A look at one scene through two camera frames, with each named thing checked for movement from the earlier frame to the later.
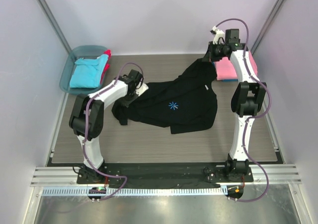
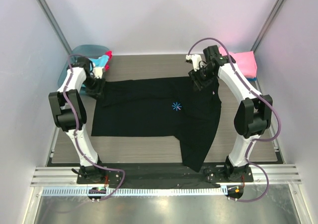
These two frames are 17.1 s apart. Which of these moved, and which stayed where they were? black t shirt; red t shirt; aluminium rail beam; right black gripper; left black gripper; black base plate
Moved: black t shirt; left black gripper; right black gripper
Stayed: red t shirt; black base plate; aluminium rail beam
